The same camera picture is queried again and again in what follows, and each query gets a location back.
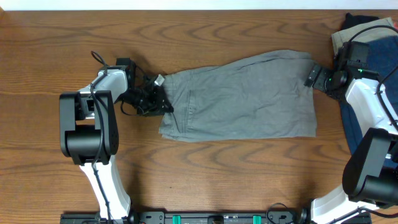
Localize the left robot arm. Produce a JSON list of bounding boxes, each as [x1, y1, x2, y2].
[[59, 52, 174, 223]]

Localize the grey shorts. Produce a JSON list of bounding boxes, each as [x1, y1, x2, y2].
[[159, 50, 317, 142]]

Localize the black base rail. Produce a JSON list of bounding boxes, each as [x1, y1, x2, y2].
[[60, 210, 372, 224]]

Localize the khaki shorts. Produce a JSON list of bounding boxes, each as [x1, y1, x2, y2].
[[331, 17, 397, 55]]

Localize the black garment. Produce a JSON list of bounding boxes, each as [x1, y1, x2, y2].
[[340, 12, 379, 30]]

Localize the navy blue shorts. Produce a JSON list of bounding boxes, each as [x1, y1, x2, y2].
[[339, 36, 397, 154]]

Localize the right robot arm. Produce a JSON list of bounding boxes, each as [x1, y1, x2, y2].
[[297, 65, 397, 223]]

